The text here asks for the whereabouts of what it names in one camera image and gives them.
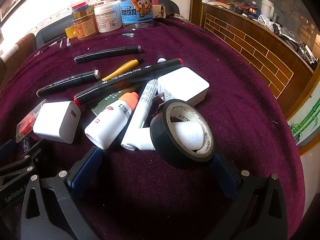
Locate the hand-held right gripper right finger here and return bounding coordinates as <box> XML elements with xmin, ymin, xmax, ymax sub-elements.
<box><xmin>207</xmin><ymin>152</ymin><xmax>289</xmax><ymax>240</ymax></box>

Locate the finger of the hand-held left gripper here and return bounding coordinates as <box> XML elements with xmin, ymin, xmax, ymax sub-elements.
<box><xmin>0</xmin><ymin>139</ymin><xmax>16</xmax><ymax>158</ymax></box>
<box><xmin>14</xmin><ymin>135</ymin><xmax>48</xmax><ymax>178</ymax></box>

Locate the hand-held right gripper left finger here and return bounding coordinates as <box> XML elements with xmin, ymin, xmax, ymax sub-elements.
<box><xmin>20</xmin><ymin>146</ymin><xmax>104</xmax><ymax>240</ymax></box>

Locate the clear package with red pieces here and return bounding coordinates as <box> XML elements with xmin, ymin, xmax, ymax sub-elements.
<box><xmin>15</xmin><ymin>99</ymin><xmax>48</xmax><ymax>143</ymax></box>

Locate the white charger with red port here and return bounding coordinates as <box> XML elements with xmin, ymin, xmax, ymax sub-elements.
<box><xmin>32</xmin><ymin>101</ymin><xmax>82</xmax><ymax>144</ymax></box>

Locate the white plastic bottle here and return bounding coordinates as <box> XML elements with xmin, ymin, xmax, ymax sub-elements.
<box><xmin>139</xmin><ymin>121</ymin><xmax>204</xmax><ymax>153</ymax></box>

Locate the black electrical tape roll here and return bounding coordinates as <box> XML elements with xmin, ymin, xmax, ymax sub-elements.
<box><xmin>149</xmin><ymin>99</ymin><xmax>216</xmax><ymax>169</ymax></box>

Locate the black marker with grey cap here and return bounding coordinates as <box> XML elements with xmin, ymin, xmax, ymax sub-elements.
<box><xmin>36</xmin><ymin>70</ymin><xmax>101</xmax><ymax>97</ymax></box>

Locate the white glue bottle orange cap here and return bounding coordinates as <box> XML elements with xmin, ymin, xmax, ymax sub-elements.
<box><xmin>84</xmin><ymin>92</ymin><xmax>139</xmax><ymax>150</ymax></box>

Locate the green packet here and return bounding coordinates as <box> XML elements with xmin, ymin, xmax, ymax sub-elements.
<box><xmin>91</xmin><ymin>87</ymin><xmax>140</xmax><ymax>115</ymax></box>

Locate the maroon tablecloth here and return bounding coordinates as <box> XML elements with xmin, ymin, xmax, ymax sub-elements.
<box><xmin>0</xmin><ymin>15</ymin><xmax>307</xmax><ymax>240</ymax></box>

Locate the white marker pen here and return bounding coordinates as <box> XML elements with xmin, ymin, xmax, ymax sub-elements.
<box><xmin>121</xmin><ymin>79</ymin><xmax>158</xmax><ymax>152</ymax></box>

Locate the bamboo print panel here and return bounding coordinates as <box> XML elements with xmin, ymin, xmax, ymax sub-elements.
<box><xmin>287</xmin><ymin>100</ymin><xmax>320</xmax><ymax>143</ymax></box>

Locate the black marker with red ends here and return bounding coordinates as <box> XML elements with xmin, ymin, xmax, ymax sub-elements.
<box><xmin>74</xmin><ymin>58</ymin><xmax>184</xmax><ymax>106</ymax></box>

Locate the brown chair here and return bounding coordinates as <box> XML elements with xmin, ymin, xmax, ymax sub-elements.
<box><xmin>0</xmin><ymin>32</ymin><xmax>35</xmax><ymax>80</ymax></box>

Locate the large white charger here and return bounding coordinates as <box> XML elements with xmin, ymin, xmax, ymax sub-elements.
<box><xmin>156</xmin><ymin>67</ymin><xmax>210</xmax><ymax>106</ymax></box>

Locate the thin black pen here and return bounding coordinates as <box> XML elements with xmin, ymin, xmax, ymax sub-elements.
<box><xmin>35</xmin><ymin>41</ymin><xmax>59</xmax><ymax>55</ymax></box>

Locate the yellow and black pen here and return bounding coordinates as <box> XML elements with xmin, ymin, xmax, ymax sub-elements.
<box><xmin>101</xmin><ymin>57</ymin><xmax>144</xmax><ymax>82</ymax></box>

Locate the plain black marker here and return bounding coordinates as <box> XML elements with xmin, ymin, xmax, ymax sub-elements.
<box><xmin>74</xmin><ymin>45</ymin><xmax>142</xmax><ymax>64</ymax></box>

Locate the wooden cabinet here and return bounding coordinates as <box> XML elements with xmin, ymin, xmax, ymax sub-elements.
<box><xmin>190</xmin><ymin>0</ymin><xmax>320</xmax><ymax>120</ymax></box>

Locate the orange jar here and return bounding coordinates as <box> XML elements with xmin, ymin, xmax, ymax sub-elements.
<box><xmin>72</xmin><ymin>12</ymin><xmax>99</xmax><ymax>40</ymax></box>

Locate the white jar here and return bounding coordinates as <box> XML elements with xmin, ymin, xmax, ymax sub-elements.
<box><xmin>94</xmin><ymin>1</ymin><xmax>123</xmax><ymax>33</ymax></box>

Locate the pile of assorted tools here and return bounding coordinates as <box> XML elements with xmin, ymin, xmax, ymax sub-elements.
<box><xmin>229</xmin><ymin>0</ymin><xmax>320</xmax><ymax>65</ymax></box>

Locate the clear jar with blue label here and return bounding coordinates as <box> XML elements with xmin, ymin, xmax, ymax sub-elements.
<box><xmin>117</xmin><ymin>0</ymin><xmax>154</xmax><ymax>30</ymax></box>

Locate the white and green cup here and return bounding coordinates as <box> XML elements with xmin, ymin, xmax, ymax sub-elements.
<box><xmin>261</xmin><ymin>0</ymin><xmax>275</xmax><ymax>18</ymax></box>

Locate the black bag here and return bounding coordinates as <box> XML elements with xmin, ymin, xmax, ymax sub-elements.
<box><xmin>155</xmin><ymin>0</ymin><xmax>180</xmax><ymax>18</ymax></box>

